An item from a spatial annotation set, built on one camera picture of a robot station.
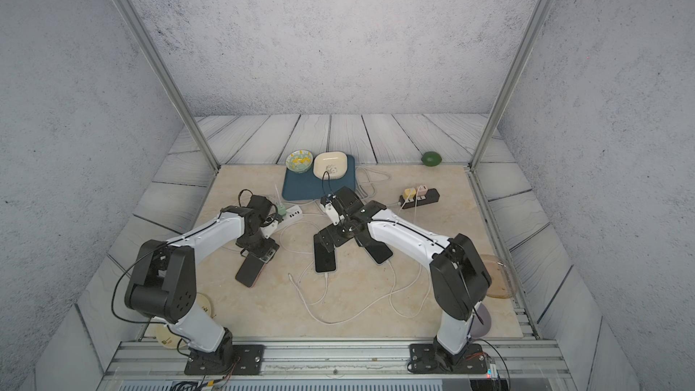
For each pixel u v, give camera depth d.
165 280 0.46
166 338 0.77
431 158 1.19
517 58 0.88
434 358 0.64
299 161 1.19
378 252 0.94
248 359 0.73
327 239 0.74
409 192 1.02
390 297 0.83
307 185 1.15
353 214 0.64
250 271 0.88
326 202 0.77
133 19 0.79
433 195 1.08
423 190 1.03
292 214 1.01
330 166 1.18
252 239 0.76
